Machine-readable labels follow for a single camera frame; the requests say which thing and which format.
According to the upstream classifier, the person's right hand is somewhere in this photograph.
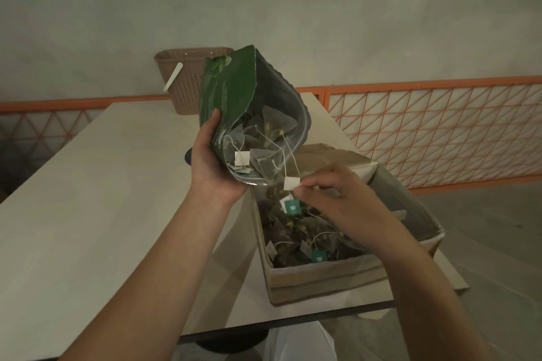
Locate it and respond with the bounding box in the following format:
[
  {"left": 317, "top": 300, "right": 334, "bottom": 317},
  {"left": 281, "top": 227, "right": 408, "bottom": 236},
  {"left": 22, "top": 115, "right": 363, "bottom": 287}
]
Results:
[{"left": 292, "top": 163, "right": 425, "bottom": 259}]

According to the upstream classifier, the person's left hand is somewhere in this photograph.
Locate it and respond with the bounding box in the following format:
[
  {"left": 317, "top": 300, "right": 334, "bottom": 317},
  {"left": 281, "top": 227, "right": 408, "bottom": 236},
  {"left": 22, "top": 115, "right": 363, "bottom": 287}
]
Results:
[{"left": 190, "top": 109, "right": 251, "bottom": 206}]

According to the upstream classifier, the white tag pyramid tea bag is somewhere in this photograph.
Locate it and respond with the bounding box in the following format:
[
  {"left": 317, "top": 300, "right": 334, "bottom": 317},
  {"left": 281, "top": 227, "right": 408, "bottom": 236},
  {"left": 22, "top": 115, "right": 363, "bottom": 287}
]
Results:
[{"left": 278, "top": 132, "right": 302, "bottom": 191}]

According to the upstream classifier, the beige paper box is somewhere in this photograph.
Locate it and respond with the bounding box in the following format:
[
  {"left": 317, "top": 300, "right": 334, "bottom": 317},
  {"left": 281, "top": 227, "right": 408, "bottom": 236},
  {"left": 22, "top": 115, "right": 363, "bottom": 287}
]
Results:
[{"left": 250, "top": 143, "right": 445, "bottom": 307}]

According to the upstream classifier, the green foil pouch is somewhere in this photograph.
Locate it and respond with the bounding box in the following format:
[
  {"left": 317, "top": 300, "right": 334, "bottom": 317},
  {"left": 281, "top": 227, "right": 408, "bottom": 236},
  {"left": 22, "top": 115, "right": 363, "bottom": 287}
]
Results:
[{"left": 199, "top": 44, "right": 313, "bottom": 187}]

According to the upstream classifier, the person's left forearm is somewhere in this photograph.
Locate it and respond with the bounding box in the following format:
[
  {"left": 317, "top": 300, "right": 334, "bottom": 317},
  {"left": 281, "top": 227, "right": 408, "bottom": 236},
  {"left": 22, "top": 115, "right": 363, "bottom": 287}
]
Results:
[{"left": 59, "top": 185, "right": 242, "bottom": 361}]

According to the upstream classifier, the person's right forearm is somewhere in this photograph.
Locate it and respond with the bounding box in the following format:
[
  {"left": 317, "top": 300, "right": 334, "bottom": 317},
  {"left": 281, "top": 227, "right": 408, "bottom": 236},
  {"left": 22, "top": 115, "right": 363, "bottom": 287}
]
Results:
[{"left": 379, "top": 240, "right": 492, "bottom": 361}]

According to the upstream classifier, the brown plastic basket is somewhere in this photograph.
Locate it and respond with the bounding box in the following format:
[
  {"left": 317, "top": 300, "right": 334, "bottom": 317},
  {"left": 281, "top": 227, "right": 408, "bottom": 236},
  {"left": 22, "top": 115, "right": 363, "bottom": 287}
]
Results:
[{"left": 154, "top": 47, "right": 235, "bottom": 115}]

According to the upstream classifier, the orange mesh fence panel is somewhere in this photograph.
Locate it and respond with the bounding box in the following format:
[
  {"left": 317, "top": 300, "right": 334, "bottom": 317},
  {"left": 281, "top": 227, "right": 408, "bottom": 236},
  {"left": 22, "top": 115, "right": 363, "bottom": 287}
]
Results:
[
  {"left": 0, "top": 86, "right": 327, "bottom": 188},
  {"left": 324, "top": 76, "right": 542, "bottom": 195}
]

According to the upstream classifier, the black table base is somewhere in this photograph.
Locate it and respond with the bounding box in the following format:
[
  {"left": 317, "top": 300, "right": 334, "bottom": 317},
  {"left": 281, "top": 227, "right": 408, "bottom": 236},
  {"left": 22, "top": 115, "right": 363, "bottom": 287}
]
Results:
[{"left": 194, "top": 330, "right": 270, "bottom": 354}]

